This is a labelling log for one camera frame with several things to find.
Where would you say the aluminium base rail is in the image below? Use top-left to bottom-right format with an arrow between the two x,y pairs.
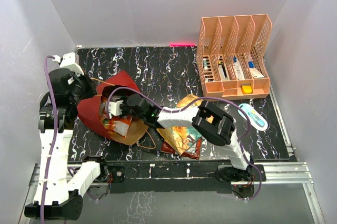
24,156 -> 324,223

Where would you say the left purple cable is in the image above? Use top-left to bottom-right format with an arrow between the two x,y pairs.
39,55 -> 63,224

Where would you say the gold snack bag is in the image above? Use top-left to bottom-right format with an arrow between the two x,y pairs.
157,94 -> 204,156

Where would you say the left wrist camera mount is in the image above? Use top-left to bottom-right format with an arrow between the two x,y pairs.
52,52 -> 84,76

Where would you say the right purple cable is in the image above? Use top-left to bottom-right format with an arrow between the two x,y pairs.
107,85 -> 263,201

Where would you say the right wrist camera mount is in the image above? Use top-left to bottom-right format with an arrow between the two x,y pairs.
106,97 -> 123,118

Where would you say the orange Fox's fruits bag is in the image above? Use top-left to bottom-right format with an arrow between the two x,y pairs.
98,97 -> 132,137

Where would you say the white blue oval package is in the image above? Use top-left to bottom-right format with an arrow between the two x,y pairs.
239,103 -> 268,131

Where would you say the red paper bag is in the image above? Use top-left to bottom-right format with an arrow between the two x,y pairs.
77,70 -> 148,146

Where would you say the pink tape strip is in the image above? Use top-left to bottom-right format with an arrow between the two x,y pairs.
169,43 -> 195,47

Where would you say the purple cable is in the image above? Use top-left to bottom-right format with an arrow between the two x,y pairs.
107,85 -> 263,201
39,55 -> 63,224

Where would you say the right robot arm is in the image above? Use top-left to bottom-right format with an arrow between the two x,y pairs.
119,94 -> 254,180

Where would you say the pink desk organizer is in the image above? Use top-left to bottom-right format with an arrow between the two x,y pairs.
196,14 -> 272,100

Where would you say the yellow item in organizer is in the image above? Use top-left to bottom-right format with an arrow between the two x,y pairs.
241,84 -> 253,94

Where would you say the red Doritos bag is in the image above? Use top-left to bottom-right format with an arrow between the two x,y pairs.
161,138 -> 202,160

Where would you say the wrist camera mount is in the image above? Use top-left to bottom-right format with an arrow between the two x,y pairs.
106,97 -> 123,118
52,52 -> 84,76

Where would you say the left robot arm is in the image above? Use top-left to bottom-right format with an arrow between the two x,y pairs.
24,68 -> 109,221

